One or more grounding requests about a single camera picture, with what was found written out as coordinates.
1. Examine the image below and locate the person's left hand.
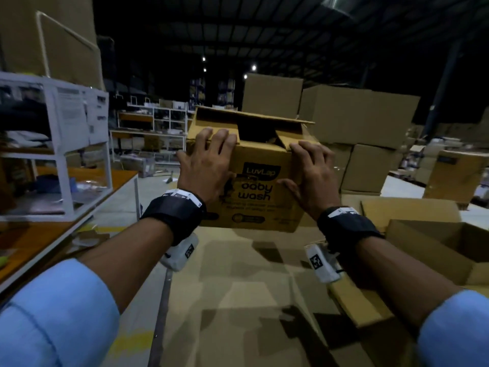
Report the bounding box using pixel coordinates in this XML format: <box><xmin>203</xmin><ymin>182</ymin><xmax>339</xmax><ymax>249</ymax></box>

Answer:
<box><xmin>176</xmin><ymin>127</ymin><xmax>237</xmax><ymax>205</ymax></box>

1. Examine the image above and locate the person's right hand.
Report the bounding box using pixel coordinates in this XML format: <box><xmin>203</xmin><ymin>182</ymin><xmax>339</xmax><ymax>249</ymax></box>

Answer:
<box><xmin>277</xmin><ymin>140</ymin><xmax>341</xmax><ymax>221</ymax></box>

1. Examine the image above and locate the dark brown cardboard carton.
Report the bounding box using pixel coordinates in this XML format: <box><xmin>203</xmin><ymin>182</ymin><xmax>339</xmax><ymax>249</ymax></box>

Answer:
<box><xmin>186</xmin><ymin>106</ymin><xmax>325</xmax><ymax>233</ymax></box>

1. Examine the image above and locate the yellowish brown cardboard carton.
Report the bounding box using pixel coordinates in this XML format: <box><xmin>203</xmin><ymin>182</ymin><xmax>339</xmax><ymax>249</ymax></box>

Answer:
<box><xmin>328</xmin><ymin>196</ymin><xmax>489</xmax><ymax>329</ymax></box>

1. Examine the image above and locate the person's right forearm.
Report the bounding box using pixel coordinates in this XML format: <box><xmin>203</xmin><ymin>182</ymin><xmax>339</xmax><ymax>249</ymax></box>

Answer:
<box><xmin>355</xmin><ymin>237</ymin><xmax>463</xmax><ymax>329</ymax></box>

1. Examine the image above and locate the person's left forearm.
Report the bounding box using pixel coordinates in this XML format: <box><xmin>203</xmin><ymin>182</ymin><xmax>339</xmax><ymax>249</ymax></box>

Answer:
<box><xmin>78</xmin><ymin>217</ymin><xmax>175</xmax><ymax>314</ymax></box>

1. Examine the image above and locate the pile of assorted warehouse boxes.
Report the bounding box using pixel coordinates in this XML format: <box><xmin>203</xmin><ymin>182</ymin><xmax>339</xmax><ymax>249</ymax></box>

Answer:
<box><xmin>389</xmin><ymin>122</ymin><xmax>489</xmax><ymax>184</ymax></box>

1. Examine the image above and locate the small wrapped floor carton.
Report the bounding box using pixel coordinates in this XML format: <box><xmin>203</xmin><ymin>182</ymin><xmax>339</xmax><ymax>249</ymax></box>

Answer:
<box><xmin>120</xmin><ymin>154</ymin><xmax>156</xmax><ymax>178</ymax></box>

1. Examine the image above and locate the distant white shelf rack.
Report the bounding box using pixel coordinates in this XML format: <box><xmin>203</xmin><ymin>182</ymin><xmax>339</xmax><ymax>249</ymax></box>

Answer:
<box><xmin>110</xmin><ymin>95</ymin><xmax>196</xmax><ymax>165</ymax></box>

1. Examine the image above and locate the stack of tall brown cartons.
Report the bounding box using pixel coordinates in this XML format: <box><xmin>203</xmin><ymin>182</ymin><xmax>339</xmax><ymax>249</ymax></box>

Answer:
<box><xmin>241</xmin><ymin>73</ymin><xmax>421</xmax><ymax>195</ymax></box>

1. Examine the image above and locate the clear plastic bag bundle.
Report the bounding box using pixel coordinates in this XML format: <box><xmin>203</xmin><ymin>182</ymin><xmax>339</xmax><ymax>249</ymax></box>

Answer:
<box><xmin>72</xmin><ymin>181</ymin><xmax>112</xmax><ymax>203</ymax></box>

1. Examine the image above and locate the tilted tan carton dark label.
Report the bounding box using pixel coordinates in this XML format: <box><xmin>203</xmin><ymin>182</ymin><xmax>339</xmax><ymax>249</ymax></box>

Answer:
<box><xmin>423</xmin><ymin>150</ymin><xmax>489</xmax><ymax>205</ymax></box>

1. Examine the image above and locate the white printed carton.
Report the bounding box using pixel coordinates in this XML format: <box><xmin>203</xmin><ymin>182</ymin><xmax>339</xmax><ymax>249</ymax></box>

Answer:
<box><xmin>53</xmin><ymin>86</ymin><xmax>110</xmax><ymax>153</ymax></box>

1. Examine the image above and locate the metal storage rack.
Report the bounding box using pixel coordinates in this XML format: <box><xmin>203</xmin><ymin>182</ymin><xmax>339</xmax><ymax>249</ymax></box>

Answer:
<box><xmin>0</xmin><ymin>11</ymin><xmax>140</xmax><ymax>295</ymax></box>

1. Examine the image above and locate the dark steel column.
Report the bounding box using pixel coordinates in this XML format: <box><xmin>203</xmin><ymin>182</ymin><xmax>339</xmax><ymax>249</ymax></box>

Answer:
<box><xmin>422</xmin><ymin>38</ymin><xmax>465</xmax><ymax>138</ymax></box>

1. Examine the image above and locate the tall brown shelf carton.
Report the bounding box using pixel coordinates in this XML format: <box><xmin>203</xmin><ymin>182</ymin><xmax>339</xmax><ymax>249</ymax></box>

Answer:
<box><xmin>0</xmin><ymin>0</ymin><xmax>106</xmax><ymax>90</ymax></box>

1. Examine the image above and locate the light blue right sleeve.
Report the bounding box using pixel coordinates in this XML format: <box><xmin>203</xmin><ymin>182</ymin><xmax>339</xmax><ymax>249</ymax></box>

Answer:
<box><xmin>417</xmin><ymin>290</ymin><xmax>489</xmax><ymax>367</ymax></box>

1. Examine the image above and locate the light blue sleeve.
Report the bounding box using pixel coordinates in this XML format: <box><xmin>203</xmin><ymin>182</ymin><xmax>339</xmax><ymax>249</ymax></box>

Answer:
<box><xmin>417</xmin><ymin>290</ymin><xmax>489</xmax><ymax>367</ymax></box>
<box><xmin>0</xmin><ymin>258</ymin><xmax>121</xmax><ymax>367</ymax></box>

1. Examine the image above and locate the light blue left sleeve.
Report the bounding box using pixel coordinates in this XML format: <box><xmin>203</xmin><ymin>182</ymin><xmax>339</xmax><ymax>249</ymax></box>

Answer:
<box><xmin>0</xmin><ymin>258</ymin><xmax>121</xmax><ymax>367</ymax></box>

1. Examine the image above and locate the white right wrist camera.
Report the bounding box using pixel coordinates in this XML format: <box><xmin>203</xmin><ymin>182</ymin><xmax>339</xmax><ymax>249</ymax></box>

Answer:
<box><xmin>304</xmin><ymin>243</ymin><xmax>343</xmax><ymax>284</ymax></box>

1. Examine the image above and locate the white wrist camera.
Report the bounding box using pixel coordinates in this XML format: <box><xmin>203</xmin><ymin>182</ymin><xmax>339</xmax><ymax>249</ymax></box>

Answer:
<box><xmin>304</xmin><ymin>243</ymin><xmax>343</xmax><ymax>284</ymax></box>
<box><xmin>160</xmin><ymin>232</ymin><xmax>199</xmax><ymax>273</ymax></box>

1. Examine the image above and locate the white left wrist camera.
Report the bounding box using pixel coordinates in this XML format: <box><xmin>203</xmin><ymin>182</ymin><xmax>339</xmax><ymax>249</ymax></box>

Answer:
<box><xmin>160</xmin><ymin>232</ymin><xmax>199</xmax><ymax>273</ymax></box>

